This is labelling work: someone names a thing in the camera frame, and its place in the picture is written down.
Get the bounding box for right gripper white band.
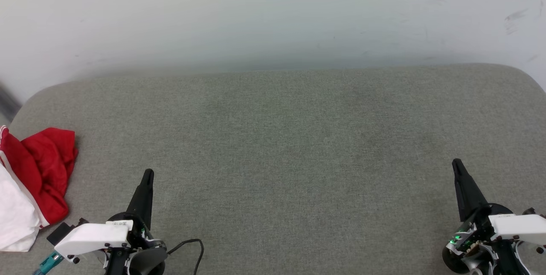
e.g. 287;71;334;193
447;159;546;249

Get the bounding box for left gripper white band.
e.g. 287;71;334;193
55;169;167;263

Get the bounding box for red and white garment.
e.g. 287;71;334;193
0;125;78;252

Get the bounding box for grey fabric sofa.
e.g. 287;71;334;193
0;63;546;275

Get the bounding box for thin black cable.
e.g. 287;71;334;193
167;239;204;275

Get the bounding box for teal cable connector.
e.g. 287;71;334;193
33;252;64;275

